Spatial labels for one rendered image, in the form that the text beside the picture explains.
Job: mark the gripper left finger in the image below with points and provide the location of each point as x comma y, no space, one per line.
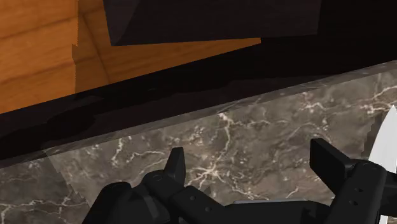
173,192

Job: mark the white knife blade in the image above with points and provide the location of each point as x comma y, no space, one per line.
385,145

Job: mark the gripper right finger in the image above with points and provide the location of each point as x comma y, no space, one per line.
350,183

